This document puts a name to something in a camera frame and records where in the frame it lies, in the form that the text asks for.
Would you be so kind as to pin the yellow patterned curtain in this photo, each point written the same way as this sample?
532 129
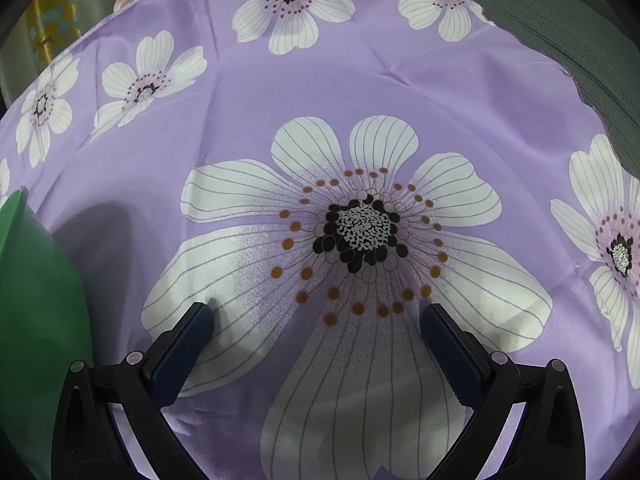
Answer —
52 26

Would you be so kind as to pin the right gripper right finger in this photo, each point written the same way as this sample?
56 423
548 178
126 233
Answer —
549 442

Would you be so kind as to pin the green plastic bowl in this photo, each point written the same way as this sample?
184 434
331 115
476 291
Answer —
45 327

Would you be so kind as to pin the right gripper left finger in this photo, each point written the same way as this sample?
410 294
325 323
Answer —
87 443

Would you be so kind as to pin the purple floral tablecloth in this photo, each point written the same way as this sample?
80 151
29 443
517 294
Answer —
317 172

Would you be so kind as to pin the grey sofa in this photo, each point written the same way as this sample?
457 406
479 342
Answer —
600 57

